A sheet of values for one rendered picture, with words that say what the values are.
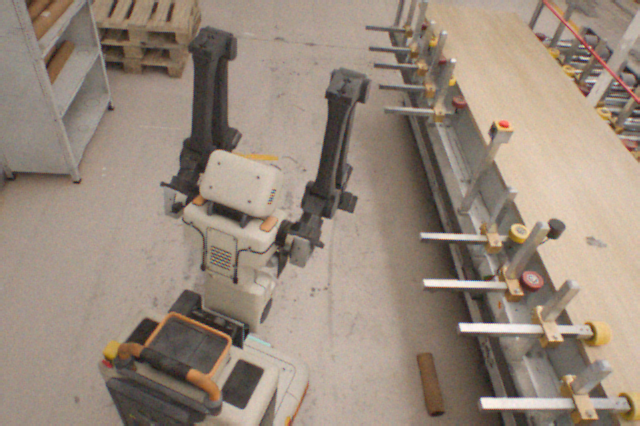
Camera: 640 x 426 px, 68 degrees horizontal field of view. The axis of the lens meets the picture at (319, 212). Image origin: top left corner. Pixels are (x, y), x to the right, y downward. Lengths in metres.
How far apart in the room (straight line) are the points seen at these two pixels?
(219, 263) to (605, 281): 1.48
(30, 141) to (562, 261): 2.96
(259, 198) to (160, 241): 1.75
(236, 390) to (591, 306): 1.31
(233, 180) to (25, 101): 2.02
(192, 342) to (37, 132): 2.08
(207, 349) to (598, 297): 1.44
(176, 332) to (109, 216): 1.76
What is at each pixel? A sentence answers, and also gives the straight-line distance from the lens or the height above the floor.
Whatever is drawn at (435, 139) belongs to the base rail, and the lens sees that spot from 2.86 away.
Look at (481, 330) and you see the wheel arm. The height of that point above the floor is 0.96.
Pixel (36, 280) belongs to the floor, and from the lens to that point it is 3.03.
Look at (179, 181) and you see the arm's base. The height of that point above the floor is 1.23.
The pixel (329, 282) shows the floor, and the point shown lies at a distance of 2.84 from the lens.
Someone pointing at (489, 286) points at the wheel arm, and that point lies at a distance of 1.95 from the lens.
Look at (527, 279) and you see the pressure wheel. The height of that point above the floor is 0.91.
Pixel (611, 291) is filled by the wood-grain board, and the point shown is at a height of 0.90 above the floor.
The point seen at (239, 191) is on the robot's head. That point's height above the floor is 1.33.
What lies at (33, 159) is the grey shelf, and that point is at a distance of 3.49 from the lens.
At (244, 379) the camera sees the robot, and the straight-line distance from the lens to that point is 1.60.
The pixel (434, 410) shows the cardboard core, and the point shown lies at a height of 0.07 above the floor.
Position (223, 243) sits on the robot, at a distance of 1.44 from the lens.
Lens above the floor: 2.26
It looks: 45 degrees down
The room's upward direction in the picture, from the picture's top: 10 degrees clockwise
